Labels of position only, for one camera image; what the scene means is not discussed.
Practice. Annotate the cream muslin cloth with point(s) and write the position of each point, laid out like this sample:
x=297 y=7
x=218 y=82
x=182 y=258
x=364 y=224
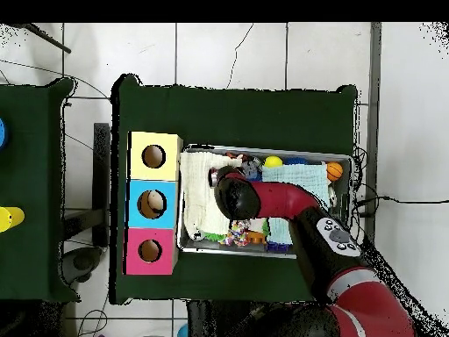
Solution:
x=196 y=196

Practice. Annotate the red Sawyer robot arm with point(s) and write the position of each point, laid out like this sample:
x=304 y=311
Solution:
x=280 y=200

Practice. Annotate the wooden box with three holes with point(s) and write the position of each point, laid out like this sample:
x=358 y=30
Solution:
x=140 y=168

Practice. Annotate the crumpled clear plastic bottle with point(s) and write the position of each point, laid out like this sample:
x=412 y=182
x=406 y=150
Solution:
x=250 y=168

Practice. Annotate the colourful crumpled fabric scrunchie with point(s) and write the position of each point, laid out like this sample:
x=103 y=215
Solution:
x=238 y=231

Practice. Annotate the yellow foam ball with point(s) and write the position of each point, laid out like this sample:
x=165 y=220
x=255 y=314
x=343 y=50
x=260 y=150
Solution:
x=273 y=162

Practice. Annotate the small orange toy animal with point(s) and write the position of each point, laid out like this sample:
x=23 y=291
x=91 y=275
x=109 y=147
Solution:
x=256 y=238

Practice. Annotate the blue spiky rubber ball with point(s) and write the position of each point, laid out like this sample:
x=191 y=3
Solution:
x=295 y=161

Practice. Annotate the light blue muslin cloth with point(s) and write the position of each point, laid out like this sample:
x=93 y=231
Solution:
x=301 y=173

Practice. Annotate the small orange basketball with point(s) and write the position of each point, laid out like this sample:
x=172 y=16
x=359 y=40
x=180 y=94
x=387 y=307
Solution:
x=335 y=171

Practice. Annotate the dark grey rounded base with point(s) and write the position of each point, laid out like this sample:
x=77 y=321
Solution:
x=84 y=261

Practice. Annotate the small blue floor ball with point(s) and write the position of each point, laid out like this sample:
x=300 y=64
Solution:
x=183 y=332

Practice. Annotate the yellow cylinder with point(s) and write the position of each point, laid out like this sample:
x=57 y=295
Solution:
x=10 y=217

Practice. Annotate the dark thin rod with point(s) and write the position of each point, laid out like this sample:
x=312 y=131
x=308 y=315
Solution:
x=52 y=44

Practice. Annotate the blue round object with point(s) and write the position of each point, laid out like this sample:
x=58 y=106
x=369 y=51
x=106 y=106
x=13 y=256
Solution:
x=2 y=133

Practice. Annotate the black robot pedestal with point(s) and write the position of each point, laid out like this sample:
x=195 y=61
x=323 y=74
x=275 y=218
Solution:
x=217 y=319

